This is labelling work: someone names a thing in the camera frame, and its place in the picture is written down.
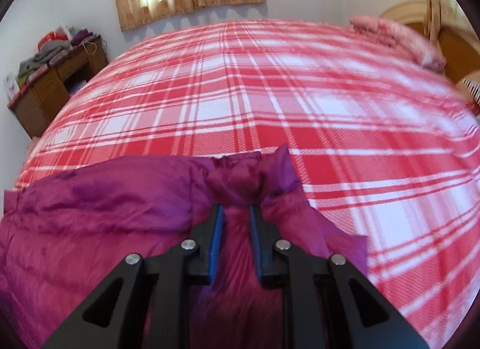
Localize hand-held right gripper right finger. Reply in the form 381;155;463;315
249;204;430;349

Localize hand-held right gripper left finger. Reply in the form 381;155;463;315
41;203;226;349

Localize magenta puffer jacket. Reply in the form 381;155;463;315
0;143;370;349

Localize purple folded clothes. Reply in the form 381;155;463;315
71;28;95;47

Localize pile of grey clothes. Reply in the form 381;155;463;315
19;42;73;77

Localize red plaid bed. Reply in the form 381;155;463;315
15;19;480;349

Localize stack of boxes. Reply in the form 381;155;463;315
65;74;90;95

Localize brown wooden desk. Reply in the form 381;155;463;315
7;34;110;139

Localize flat red floral box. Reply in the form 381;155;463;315
7;57;76;107

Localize pink floral pillow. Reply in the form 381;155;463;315
349;15;447;72

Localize white carton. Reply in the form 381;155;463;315
4;73;22;101

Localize red and white box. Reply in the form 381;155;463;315
39;27;71;50

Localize striped pillow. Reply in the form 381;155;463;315
462;77;480;106

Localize cream wooden headboard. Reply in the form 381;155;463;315
379;0;480;85

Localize beige floral long curtain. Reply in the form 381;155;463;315
425;0;452;45

